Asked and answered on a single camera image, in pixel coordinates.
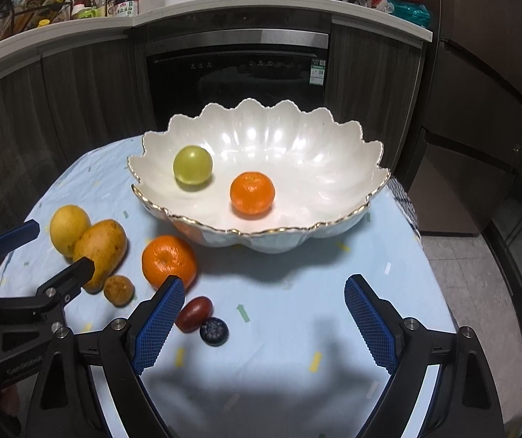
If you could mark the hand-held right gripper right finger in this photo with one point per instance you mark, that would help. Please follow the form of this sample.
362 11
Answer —
370 324

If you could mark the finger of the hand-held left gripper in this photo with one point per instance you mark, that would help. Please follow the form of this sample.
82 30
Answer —
67 278
14 237

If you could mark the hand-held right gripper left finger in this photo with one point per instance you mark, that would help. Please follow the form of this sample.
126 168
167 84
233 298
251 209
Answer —
158 324

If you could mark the yellow lemon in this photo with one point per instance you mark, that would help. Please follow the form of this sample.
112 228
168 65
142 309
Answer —
67 232

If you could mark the small brown kiwi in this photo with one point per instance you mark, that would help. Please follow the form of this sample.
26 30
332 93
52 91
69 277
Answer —
118 289

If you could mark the dark blueberry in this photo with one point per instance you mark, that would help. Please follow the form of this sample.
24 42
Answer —
214 331

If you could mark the orange tangerine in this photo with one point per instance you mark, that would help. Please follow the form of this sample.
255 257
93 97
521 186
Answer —
252 193
169 260

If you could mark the white scalloped gold-rimmed bowl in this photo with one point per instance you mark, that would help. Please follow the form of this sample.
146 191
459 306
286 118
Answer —
306 164

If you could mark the light blue patterned tablecloth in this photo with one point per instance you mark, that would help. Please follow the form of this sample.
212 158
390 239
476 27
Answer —
288 310

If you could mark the dark wood base cabinet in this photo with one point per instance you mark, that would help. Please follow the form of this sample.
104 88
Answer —
37 123
375 86

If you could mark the green apple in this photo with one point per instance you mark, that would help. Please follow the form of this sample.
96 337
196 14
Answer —
192 165

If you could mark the dark glass door cabinet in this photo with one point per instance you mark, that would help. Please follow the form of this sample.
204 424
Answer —
521 260

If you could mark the red-lidded jar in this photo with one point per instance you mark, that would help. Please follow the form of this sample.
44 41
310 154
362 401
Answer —
81 4

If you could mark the black built-in oven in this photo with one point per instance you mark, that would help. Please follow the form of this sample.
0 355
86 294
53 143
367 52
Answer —
242 82

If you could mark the dark refrigerator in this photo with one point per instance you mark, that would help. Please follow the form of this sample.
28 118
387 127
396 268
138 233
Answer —
471 77

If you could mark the green snack packet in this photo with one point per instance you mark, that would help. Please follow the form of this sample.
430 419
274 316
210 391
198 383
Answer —
411 11

